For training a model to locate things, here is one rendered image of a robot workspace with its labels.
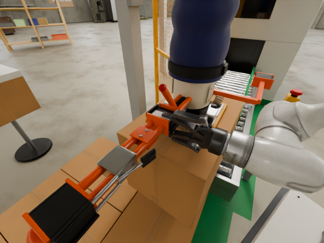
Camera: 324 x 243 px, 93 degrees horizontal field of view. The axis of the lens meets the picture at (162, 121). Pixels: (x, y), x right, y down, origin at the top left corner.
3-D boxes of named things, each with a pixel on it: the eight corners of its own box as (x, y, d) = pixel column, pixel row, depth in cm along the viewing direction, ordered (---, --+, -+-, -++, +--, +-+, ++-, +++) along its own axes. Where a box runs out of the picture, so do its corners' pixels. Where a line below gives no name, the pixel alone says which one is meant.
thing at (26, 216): (75, 190, 34) (67, 177, 31) (98, 208, 31) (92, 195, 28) (35, 226, 29) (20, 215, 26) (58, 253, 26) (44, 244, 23)
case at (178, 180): (178, 129, 129) (182, 84, 105) (226, 149, 112) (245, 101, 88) (128, 184, 90) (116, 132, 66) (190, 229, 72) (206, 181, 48)
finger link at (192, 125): (202, 140, 44) (204, 136, 43) (168, 121, 46) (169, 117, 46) (206, 131, 46) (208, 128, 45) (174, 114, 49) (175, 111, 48)
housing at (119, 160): (119, 155, 43) (116, 143, 40) (139, 165, 40) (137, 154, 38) (100, 173, 38) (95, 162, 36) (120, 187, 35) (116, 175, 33)
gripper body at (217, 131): (226, 141, 38) (190, 129, 41) (218, 163, 43) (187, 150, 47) (232, 125, 43) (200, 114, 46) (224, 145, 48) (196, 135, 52)
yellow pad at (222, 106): (208, 101, 87) (210, 94, 84) (226, 107, 83) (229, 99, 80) (182, 137, 64) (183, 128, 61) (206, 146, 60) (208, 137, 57)
